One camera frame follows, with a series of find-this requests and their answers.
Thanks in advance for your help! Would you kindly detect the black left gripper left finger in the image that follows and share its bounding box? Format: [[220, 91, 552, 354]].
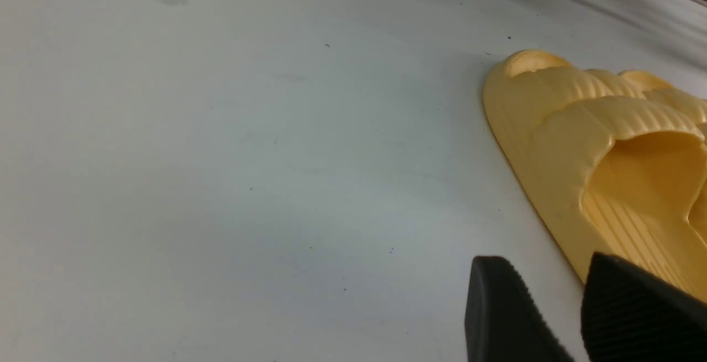
[[465, 256, 574, 361]]

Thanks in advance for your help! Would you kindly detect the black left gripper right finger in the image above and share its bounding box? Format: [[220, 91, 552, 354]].
[[581, 252, 706, 361]]

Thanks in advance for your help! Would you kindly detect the left yellow rubber slipper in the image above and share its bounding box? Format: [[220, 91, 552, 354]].
[[482, 50, 706, 301]]

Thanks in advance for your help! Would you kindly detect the yellow rubber slipper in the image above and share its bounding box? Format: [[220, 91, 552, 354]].
[[619, 70, 707, 230], [482, 50, 706, 301]]

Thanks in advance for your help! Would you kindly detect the right yellow rubber slipper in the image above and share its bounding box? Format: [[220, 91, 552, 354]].
[[619, 70, 707, 230]]

